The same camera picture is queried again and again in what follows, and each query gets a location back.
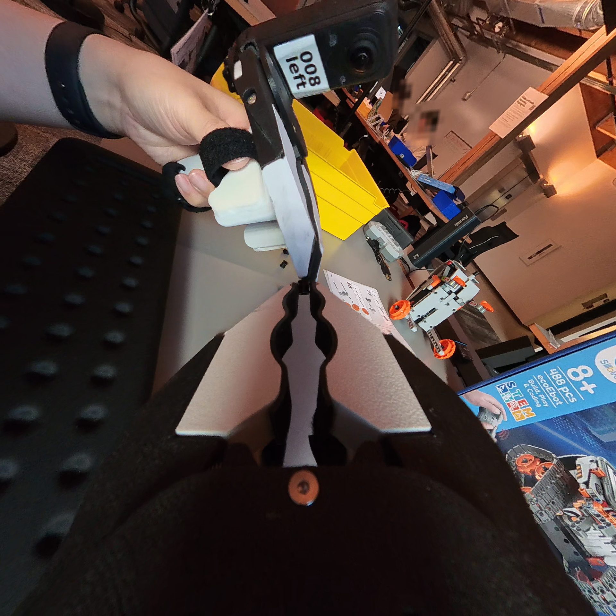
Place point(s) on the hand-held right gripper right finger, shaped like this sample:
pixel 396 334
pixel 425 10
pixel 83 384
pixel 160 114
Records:
pixel 371 385

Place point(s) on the person's left hand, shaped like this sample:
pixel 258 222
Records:
pixel 164 106

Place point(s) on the black upright device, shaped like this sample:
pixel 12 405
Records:
pixel 443 241

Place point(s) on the grey battery box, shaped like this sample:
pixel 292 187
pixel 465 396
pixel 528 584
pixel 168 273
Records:
pixel 390 236

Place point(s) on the blue robot kit box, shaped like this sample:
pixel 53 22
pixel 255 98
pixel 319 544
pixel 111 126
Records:
pixel 558 452

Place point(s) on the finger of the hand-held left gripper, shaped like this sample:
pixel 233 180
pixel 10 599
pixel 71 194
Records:
pixel 294 212

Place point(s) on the blue plastic bin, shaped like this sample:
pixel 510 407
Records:
pixel 448 205
pixel 402 152

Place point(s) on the instruction booklet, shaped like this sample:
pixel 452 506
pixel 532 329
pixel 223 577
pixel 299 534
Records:
pixel 361 298

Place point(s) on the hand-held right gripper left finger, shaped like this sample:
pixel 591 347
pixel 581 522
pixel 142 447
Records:
pixel 231 385

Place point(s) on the yellow plastic parts bin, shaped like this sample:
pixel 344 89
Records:
pixel 337 183

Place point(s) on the partly built toy robot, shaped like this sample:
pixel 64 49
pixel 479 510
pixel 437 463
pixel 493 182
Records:
pixel 438 298

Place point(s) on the black wristband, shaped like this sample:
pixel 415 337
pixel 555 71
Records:
pixel 72 82

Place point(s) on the grey desk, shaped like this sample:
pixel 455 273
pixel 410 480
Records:
pixel 221 289

